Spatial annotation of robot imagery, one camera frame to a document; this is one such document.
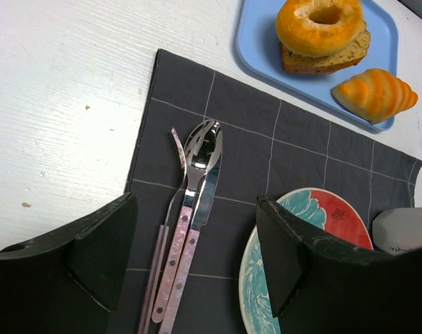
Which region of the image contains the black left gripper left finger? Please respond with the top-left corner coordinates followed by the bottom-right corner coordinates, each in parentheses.
top-left (0, 193), bottom-right (138, 333)

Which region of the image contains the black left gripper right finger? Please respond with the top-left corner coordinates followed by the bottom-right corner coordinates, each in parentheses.
top-left (256, 196), bottom-right (422, 333)

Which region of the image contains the orange croissant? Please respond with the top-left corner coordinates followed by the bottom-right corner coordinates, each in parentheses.
top-left (331, 68), bottom-right (419, 124)

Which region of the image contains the orange bagel bread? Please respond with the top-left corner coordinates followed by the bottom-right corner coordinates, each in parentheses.
top-left (275, 1), bottom-right (365, 58)

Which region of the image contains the brown bread slice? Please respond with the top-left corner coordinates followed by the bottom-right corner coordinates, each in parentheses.
top-left (280, 26), bottom-right (371, 74)

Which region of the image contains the teal and red plate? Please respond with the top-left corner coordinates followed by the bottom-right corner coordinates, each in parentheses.
top-left (238, 187), bottom-right (373, 334)

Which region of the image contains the white ceramic mug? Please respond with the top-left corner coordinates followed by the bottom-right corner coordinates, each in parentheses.
top-left (372, 207), bottom-right (422, 255)

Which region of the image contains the dark grey checked placemat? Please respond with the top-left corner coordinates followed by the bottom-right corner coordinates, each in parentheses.
top-left (108, 49), bottom-right (422, 333)

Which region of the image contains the blue plastic tray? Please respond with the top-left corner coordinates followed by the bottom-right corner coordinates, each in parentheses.
top-left (235, 1), bottom-right (398, 132)

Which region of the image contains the fork with pink handle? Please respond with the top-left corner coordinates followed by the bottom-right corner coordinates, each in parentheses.
top-left (137, 127), bottom-right (186, 334)

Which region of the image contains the knife with pink handle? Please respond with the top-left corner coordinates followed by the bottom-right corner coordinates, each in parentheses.
top-left (159, 156), bottom-right (222, 334)

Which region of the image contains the spoon with pink handle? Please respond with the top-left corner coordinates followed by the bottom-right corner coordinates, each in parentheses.
top-left (151, 119), bottom-right (222, 323)

